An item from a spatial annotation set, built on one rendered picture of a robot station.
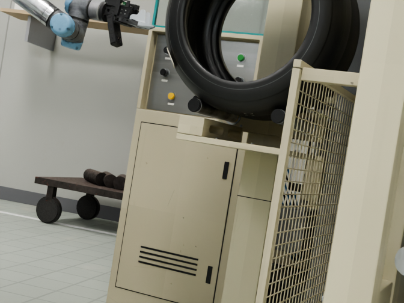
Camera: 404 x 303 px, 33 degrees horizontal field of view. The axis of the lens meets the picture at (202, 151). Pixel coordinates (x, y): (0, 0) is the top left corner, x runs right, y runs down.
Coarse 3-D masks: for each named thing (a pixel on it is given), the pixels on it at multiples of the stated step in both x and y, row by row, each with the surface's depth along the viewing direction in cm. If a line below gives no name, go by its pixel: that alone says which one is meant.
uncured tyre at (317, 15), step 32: (192, 0) 236; (224, 0) 244; (320, 0) 200; (352, 0) 211; (192, 32) 242; (320, 32) 200; (352, 32) 210; (192, 64) 215; (224, 64) 244; (288, 64) 203; (320, 64) 202; (224, 96) 211; (256, 96) 207; (320, 96) 218
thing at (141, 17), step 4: (140, 12) 236; (144, 12) 236; (132, 16) 237; (136, 16) 237; (140, 16) 236; (144, 16) 236; (136, 20) 236; (140, 20) 236; (144, 20) 236; (140, 24) 235; (144, 24) 235; (148, 24) 235; (148, 28) 236
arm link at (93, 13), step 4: (92, 0) 244; (96, 0) 243; (100, 0) 243; (92, 4) 242; (96, 4) 242; (100, 4) 242; (88, 8) 243; (92, 8) 242; (96, 8) 241; (88, 12) 243; (92, 12) 242; (96, 12) 242; (92, 16) 244; (96, 16) 243; (100, 20) 245
